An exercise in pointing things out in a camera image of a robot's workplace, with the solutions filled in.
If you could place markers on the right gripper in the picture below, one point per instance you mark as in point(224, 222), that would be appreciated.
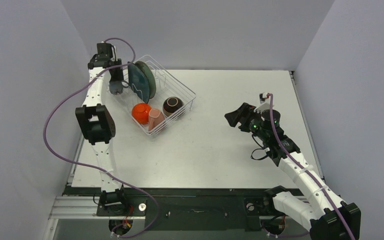
point(243, 118)

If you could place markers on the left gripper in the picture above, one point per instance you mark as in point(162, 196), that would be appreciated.
point(118, 77)

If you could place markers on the white blue-handled cup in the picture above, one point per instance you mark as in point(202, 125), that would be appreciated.
point(117, 87)

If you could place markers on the dark teal square plate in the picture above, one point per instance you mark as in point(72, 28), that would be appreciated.
point(138, 82)

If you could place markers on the light green floral plate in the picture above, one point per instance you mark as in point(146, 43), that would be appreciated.
point(150, 77)

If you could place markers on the orange bowl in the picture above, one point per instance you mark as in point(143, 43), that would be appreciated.
point(140, 113)

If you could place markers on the pink floral mug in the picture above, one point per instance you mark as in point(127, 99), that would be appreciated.
point(155, 117)

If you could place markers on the black patterned bowl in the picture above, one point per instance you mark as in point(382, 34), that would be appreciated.
point(171, 105)

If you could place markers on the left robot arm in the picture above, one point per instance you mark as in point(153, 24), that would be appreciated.
point(98, 127)

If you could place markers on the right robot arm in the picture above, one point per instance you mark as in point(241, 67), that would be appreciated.
point(325, 215)

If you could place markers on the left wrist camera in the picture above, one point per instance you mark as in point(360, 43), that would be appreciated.
point(105, 52)

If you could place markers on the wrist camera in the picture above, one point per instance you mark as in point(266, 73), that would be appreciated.
point(105, 52)
point(264, 100)

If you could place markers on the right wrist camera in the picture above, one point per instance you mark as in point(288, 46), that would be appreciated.
point(264, 100)

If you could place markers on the white wire dish rack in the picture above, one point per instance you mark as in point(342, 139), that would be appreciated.
point(120, 106)

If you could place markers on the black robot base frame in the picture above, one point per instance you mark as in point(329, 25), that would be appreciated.
point(172, 209)

